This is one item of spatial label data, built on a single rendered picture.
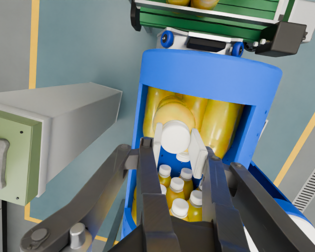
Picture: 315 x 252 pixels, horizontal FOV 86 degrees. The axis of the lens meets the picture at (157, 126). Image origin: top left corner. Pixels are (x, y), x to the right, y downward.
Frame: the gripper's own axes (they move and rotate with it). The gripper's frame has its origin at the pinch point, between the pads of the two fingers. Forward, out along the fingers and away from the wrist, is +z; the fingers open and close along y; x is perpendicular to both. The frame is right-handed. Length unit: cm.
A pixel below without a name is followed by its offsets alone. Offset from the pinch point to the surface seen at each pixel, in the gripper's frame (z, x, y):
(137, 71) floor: 132, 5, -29
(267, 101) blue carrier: 11.6, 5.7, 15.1
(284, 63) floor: 131, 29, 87
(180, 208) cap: 13.9, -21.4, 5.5
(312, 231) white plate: 28, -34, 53
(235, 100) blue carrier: 8.4, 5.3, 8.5
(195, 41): 26.9, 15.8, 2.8
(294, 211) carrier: 30, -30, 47
